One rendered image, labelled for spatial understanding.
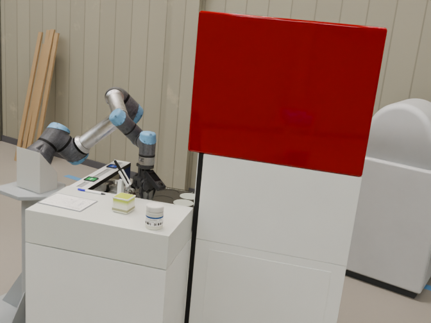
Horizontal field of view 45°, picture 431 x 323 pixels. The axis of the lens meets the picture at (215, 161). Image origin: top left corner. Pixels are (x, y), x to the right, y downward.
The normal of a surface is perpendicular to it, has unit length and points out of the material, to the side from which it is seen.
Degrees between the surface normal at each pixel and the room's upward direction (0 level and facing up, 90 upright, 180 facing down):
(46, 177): 90
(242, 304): 90
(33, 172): 90
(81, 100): 90
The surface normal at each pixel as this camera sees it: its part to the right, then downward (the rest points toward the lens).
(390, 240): -0.55, 0.17
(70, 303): -0.23, 0.24
